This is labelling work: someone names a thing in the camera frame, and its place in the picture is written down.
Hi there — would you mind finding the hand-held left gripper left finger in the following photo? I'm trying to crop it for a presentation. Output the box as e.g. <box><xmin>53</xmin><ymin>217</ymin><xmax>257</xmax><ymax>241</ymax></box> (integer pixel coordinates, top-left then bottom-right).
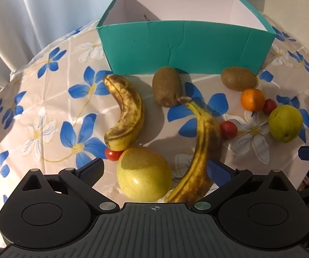
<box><xmin>23</xmin><ymin>158</ymin><xmax>120</xmax><ymax>213</ymax></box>

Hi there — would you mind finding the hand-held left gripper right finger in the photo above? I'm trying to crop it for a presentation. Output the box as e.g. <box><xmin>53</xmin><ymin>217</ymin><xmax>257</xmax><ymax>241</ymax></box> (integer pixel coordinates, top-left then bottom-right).
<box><xmin>192</xmin><ymin>159</ymin><xmax>292</xmax><ymax>213</ymax></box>

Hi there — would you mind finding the red cherry tomato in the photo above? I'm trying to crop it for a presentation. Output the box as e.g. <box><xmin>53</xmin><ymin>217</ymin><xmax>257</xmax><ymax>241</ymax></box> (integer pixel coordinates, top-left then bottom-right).
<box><xmin>263</xmin><ymin>98</ymin><xmax>278</xmax><ymax>115</ymax></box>
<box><xmin>105</xmin><ymin>148</ymin><xmax>124</xmax><ymax>162</ymax></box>
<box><xmin>220</xmin><ymin>121</ymin><xmax>238</xmax><ymax>140</ymax></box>

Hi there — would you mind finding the long banana with stem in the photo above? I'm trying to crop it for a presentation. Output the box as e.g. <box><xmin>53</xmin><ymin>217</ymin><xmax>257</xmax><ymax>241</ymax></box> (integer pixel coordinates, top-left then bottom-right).
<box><xmin>165</xmin><ymin>96</ymin><xmax>223</xmax><ymax>203</ymax></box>

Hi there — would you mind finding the short spotted banana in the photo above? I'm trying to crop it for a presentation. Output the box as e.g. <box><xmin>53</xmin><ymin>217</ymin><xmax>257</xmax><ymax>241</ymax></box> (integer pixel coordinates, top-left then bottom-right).
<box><xmin>103</xmin><ymin>74</ymin><xmax>145</xmax><ymax>151</ymax></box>

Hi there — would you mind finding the orange tangerine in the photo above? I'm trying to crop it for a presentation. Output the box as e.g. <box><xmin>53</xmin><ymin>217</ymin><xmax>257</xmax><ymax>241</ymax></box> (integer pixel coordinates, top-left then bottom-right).
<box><xmin>241</xmin><ymin>88</ymin><xmax>266</xmax><ymax>111</ymax></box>

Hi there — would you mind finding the small brown kiwi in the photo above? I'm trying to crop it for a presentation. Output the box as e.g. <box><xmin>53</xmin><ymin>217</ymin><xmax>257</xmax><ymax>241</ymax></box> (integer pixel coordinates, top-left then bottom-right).
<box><xmin>221</xmin><ymin>67</ymin><xmax>258</xmax><ymax>92</ymax></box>

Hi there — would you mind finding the large brown kiwi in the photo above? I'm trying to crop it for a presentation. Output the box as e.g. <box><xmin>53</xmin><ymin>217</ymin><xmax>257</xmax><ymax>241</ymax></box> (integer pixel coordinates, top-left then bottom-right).
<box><xmin>152</xmin><ymin>66</ymin><xmax>183</xmax><ymax>108</ymax></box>

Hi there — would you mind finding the teal cardboard box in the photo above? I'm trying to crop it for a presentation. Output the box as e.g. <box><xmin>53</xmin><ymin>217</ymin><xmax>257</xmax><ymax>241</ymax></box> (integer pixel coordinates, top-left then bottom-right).
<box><xmin>96</xmin><ymin>0</ymin><xmax>278</xmax><ymax>75</ymax></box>

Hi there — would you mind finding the blue floral tablecloth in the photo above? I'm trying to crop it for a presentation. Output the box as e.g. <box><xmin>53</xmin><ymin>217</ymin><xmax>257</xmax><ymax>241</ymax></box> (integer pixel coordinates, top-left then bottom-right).
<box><xmin>0</xmin><ymin>13</ymin><xmax>309</xmax><ymax>248</ymax></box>

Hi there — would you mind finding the white curtain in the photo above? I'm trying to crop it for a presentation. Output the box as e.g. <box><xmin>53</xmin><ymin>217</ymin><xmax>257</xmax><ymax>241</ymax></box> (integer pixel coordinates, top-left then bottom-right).
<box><xmin>0</xmin><ymin>0</ymin><xmax>211</xmax><ymax>88</ymax></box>

